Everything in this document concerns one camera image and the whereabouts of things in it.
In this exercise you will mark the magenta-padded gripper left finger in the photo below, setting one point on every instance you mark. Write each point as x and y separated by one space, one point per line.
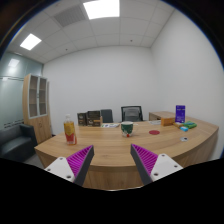
63 168

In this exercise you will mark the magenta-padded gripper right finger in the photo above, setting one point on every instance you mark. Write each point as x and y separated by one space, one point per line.
161 166

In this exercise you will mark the yellow-labelled drink bottle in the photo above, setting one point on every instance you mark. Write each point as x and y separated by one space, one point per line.
69 131

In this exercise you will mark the small white object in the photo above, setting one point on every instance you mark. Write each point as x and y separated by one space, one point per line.
184 138

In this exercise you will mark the small blue box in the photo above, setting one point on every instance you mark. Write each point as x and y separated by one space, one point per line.
184 128

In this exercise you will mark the white printed paper sheet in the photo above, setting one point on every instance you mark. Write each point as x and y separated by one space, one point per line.
155 122

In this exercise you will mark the tan flat packet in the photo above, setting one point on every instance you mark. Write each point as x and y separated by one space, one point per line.
177 124

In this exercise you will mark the orange-brown box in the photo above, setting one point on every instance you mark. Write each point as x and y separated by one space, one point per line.
167 121

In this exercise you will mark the wooden glass-door shelf cabinet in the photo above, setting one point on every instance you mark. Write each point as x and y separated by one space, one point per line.
38 125

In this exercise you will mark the green packet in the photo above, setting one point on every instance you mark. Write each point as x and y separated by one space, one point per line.
190 125

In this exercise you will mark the green patterned mug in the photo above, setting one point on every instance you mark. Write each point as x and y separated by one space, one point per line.
126 129

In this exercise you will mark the wooden side desk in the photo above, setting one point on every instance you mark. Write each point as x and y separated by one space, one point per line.
160 114

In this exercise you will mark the small dark carton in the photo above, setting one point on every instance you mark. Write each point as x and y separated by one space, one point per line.
82 119

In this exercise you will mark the black leather sofa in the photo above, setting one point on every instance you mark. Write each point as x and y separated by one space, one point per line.
15 143

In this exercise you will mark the purple standing card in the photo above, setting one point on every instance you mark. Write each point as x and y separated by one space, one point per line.
180 114

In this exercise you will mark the dark and tan carton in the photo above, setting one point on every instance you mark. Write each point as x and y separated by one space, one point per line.
94 118

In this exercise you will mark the black mesh office chair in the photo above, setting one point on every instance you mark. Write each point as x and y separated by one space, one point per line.
132 114

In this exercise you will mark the printed white brochure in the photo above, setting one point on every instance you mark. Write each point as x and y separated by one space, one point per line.
110 125

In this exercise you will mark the grey padded office chair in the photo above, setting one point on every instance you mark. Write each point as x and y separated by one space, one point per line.
107 115

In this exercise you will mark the small ceiling light panel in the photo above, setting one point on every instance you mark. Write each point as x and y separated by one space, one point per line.
30 41

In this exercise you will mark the ceiling air vent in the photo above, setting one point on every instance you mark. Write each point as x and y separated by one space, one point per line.
70 15

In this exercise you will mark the large ceiling light panel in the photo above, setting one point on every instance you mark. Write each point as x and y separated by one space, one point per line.
101 9

